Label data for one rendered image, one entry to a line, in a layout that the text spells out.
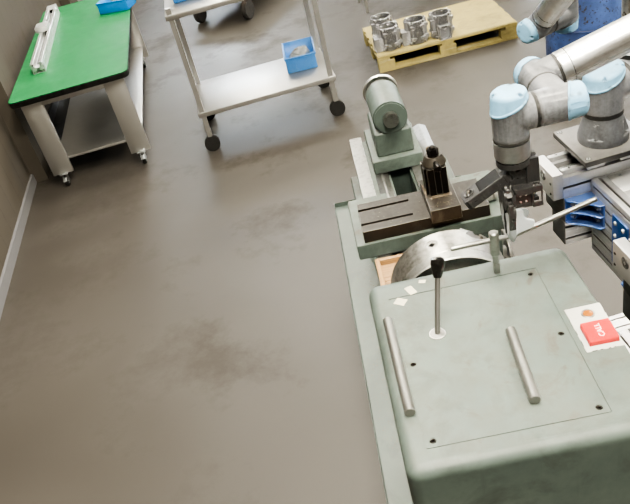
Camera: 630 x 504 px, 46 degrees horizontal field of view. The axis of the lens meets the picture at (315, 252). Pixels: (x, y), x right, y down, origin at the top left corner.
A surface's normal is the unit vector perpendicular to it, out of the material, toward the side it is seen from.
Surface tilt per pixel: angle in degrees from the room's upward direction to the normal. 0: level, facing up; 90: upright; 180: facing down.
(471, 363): 0
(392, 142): 90
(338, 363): 0
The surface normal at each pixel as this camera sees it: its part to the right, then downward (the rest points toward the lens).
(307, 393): -0.22, -0.79
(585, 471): 0.07, 0.57
